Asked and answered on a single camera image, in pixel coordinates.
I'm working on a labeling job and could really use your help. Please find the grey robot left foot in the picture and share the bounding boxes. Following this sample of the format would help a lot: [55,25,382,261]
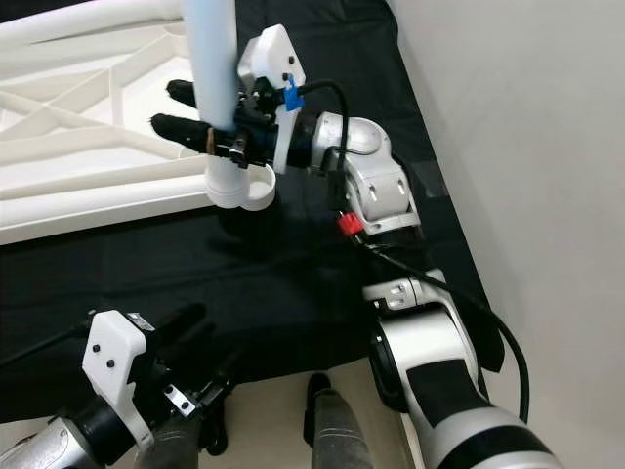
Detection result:
[171,430,211,469]

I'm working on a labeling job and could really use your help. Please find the black cloth cover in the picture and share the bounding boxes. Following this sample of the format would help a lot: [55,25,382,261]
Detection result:
[0,0,509,421]

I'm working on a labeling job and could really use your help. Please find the white plastic table top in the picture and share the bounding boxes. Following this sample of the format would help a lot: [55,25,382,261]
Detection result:
[0,0,276,245]

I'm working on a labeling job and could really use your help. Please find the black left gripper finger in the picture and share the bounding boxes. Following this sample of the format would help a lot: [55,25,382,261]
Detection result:
[205,347,246,405]
[151,301,207,344]

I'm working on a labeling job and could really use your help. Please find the grey robot right foot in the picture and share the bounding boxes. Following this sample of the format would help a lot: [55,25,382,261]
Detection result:
[303,373,377,469]

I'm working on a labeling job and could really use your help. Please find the red cable clip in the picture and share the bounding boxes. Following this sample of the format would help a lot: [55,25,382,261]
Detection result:
[337,213,364,237]

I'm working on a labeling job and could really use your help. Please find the grey robot foot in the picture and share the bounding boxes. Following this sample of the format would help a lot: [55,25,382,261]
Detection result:
[303,373,377,469]
[171,430,211,469]

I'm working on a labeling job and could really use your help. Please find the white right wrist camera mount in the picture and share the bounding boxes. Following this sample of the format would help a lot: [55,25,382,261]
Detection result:
[236,24,304,175]

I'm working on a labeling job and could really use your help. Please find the blue cable plug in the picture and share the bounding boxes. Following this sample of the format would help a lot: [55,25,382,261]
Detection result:
[281,80,304,110]

